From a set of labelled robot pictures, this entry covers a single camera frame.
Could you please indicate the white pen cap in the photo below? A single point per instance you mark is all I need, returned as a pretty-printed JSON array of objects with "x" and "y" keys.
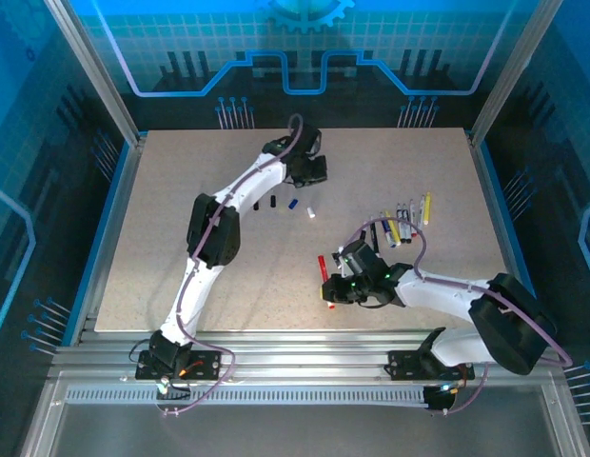
[{"x": 310, "y": 212}]

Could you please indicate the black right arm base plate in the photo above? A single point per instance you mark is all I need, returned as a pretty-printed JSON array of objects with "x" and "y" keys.
[{"x": 404, "y": 366}]

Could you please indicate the aluminium side rail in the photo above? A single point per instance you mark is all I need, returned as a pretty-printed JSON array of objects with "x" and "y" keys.
[
  {"x": 112, "y": 238},
  {"x": 504, "y": 238}
]

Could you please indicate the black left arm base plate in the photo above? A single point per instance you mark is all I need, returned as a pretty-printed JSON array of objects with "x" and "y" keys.
[{"x": 207, "y": 373}]

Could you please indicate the grey metal plate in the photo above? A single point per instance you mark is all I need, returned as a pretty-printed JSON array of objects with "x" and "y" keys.
[{"x": 295, "y": 433}]

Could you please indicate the yellow highlighter pen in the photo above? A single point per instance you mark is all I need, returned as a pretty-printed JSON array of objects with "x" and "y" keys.
[{"x": 394, "y": 228}]

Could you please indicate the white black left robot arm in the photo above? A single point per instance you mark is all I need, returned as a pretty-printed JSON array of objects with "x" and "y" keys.
[{"x": 257, "y": 178}]

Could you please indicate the aluminium frame post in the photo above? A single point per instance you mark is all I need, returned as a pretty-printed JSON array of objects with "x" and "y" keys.
[
  {"x": 513, "y": 71},
  {"x": 97, "y": 71}
]

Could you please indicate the black whiteboard marker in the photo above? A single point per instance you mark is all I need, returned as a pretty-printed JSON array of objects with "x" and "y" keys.
[
  {"x": 401, "y": 224},
  {"x": 408, "y": 224}
]

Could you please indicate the blue whiteboard marker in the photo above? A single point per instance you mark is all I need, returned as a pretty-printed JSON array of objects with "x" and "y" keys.
[{"x": 389, "y": 236}]

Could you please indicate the red whiteboard marker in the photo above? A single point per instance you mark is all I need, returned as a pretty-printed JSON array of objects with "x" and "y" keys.
[
  {"x": 330, "y": 305},
  {"x": 414, "y": 219}
]

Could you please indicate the blue pen cap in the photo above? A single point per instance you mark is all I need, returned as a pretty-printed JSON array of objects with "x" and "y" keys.
[{"x": 292, "y": 204}]

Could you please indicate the grey pen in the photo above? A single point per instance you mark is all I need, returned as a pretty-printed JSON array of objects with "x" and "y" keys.
[{"x": 421, "y": 212}]

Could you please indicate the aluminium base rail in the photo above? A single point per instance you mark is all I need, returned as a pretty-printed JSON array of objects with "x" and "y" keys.
[{"x": 300, "y": 352}]

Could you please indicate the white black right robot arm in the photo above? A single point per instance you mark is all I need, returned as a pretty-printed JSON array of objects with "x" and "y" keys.
[{"x": 433, "y": 292}]

